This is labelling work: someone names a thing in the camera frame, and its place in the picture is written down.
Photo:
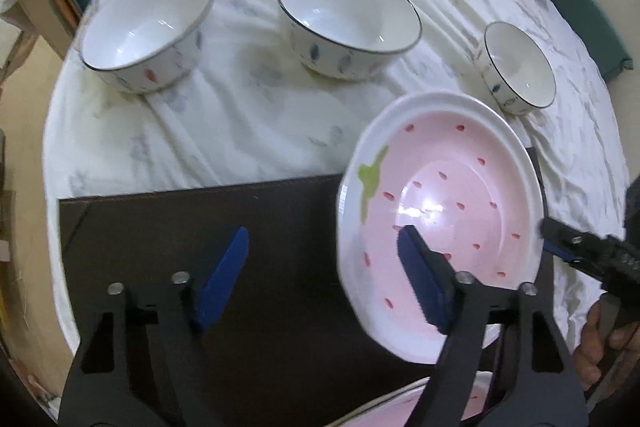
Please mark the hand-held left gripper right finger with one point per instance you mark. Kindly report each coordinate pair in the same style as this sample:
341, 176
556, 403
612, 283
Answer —
422, 277

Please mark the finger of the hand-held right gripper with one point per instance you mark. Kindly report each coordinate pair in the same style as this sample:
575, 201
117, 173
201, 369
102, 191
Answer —
585, 263
570, 237

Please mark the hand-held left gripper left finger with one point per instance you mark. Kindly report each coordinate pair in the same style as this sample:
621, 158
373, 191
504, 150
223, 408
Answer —
222, 277

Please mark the pink strawberry-print plate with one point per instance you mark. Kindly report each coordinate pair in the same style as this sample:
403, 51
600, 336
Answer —
390, 412
450, 187

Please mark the small white feather-print bowl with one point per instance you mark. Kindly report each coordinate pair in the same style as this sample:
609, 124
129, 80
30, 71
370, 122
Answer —
520, 67

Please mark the large white feather-print bowl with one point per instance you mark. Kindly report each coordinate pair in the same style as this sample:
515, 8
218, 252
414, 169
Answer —
350, 12
145, 27

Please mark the person's right hand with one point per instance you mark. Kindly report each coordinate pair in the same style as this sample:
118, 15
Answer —
590, 347

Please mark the dark brown leather mat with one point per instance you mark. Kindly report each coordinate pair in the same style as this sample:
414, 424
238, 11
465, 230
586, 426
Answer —
200, 217

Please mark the white printed bed sheet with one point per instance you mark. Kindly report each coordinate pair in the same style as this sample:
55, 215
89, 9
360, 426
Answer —
240, 122

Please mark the beige wooden cabinet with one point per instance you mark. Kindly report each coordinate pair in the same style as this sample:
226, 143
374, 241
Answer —
30, 22

